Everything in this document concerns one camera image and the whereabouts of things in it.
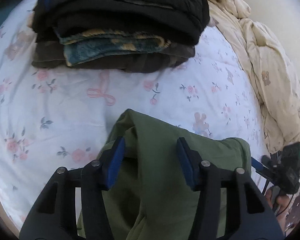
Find olive green cargo pants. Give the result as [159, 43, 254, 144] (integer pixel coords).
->
[76, 108, 252, 240]

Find person right hand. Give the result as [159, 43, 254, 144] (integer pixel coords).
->
[264, 187, 292, 233]

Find cream bear print duvet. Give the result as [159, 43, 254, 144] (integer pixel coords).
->
[208, 0, 300, 153]

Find floral white bed sheet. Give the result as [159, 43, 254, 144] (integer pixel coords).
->
[0, 0, 267, 229]

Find dark brown folded garment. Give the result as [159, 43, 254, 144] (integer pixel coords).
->
[32, 41, 195, 73]

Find teal patterned folded blanket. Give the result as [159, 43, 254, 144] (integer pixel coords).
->
[57, 29, 171, 66]

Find black folded garment on stack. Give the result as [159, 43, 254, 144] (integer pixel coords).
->
[32, 0, 210, 46]

